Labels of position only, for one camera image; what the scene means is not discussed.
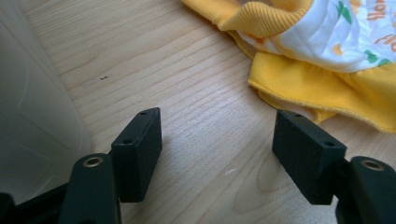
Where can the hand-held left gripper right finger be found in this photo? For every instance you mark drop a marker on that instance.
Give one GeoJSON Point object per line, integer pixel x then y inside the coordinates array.
{"type": "Point", "coordinates": [306, 161]}

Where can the yellow and white printed garment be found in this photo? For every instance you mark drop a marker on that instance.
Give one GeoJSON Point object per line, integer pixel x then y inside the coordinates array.
{"type": "Point", "coordinates": [314, 49]}

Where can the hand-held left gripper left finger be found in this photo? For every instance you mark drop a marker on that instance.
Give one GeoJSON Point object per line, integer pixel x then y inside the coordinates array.
{"type": "Point", "coordinates": [137, 155]}

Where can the translucent white plastic container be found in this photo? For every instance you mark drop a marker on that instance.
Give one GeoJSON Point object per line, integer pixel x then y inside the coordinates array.
{"type": "Point", "coordinates": [34, 118]}

